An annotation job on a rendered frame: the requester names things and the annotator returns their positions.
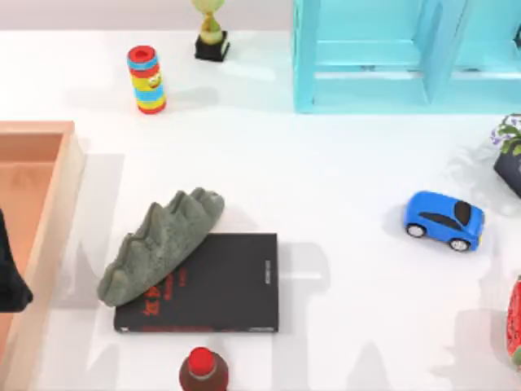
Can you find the black book with red lettering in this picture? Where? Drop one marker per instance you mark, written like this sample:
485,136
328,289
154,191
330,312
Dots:
236,285

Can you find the grey-green bread loaf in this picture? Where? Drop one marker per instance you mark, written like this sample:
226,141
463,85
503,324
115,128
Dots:
163,248

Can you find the light blue rack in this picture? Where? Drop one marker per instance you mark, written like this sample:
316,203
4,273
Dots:
366,89

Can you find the stack of coloured rings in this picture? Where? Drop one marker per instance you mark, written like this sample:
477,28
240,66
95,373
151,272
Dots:
147,81

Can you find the green trophy on black base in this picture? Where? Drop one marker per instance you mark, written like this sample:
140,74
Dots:
211,34

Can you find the blue toy car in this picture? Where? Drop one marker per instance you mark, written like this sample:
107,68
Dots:
441,220

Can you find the brown bottle with red cap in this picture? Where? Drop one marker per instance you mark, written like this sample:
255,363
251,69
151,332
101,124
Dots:
203,372

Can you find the salmon shallow box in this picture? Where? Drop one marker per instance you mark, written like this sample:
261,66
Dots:
36,191

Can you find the plant in black pot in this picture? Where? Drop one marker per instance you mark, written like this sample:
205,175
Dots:
509,159

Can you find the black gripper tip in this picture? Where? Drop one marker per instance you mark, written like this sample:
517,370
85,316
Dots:
10,277

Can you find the red patterned object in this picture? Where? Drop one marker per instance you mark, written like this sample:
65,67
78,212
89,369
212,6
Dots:
515,322

